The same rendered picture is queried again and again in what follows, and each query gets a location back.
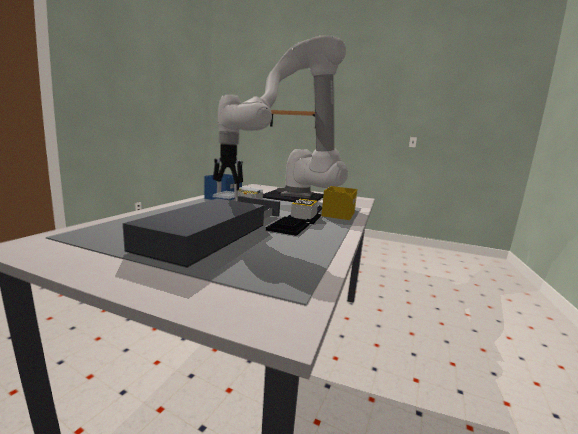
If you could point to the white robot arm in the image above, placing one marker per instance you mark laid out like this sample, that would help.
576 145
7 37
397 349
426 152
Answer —
322 168

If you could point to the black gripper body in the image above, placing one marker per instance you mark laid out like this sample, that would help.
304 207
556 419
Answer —
228 152

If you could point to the grey bench mat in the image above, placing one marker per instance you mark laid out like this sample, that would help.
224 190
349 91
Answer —
277 265

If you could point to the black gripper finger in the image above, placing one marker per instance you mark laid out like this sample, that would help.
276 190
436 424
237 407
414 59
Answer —
237 178
220 175

